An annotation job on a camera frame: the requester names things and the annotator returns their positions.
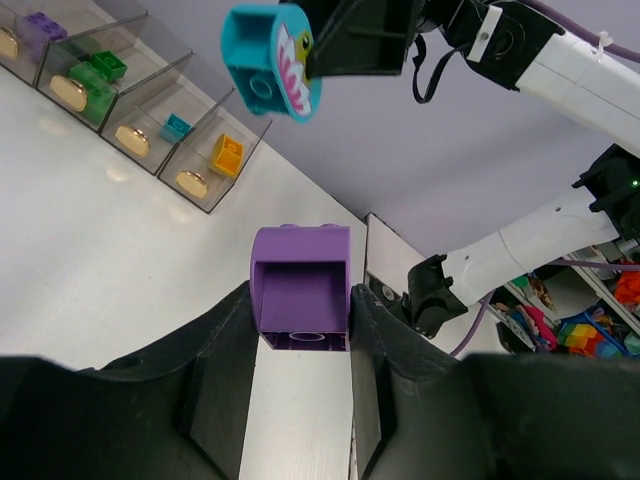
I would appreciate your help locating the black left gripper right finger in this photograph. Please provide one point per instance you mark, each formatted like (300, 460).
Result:
(421, 414)

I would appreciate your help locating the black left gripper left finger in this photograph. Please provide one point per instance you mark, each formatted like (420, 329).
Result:
(174, 409)

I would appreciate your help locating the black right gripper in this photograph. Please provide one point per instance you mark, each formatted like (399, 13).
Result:
(498, 40)

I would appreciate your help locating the teal lotus frog oval lego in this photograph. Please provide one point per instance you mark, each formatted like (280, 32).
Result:
(265, 48)

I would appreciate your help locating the small yellow lego brick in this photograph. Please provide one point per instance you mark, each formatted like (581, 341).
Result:
(227, 156)

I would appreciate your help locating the purple lotus oval lego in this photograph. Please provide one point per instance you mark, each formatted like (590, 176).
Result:
(300, 286)

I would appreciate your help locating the teal cube lego brick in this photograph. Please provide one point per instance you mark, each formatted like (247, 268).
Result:
(174, 129)

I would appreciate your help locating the green hollow square lego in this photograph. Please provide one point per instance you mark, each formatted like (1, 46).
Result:
(109, 64)

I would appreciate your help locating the green curved lego brick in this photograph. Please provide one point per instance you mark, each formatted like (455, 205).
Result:
(100, 95)

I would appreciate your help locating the purple butterfly curved lego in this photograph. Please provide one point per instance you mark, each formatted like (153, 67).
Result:
(36, 30)

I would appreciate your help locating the green square lego brick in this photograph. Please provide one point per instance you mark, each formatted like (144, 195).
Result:
(83, 47)

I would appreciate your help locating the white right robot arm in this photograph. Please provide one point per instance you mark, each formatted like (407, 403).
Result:
(444, 174)

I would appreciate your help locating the colourful toy shelf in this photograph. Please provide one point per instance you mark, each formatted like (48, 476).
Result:
(584, 304)

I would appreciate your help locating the clear yellow-lego bin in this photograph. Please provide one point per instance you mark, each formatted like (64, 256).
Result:
(187, 171)

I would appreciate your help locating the clear teal-lego bin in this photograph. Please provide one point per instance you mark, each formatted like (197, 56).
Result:
(189, 87)

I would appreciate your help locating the clear green-lego bin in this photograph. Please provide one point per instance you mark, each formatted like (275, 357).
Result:
(145, 44)

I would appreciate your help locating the clear purple-lego bin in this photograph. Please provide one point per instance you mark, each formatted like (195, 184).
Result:
(75, 16)

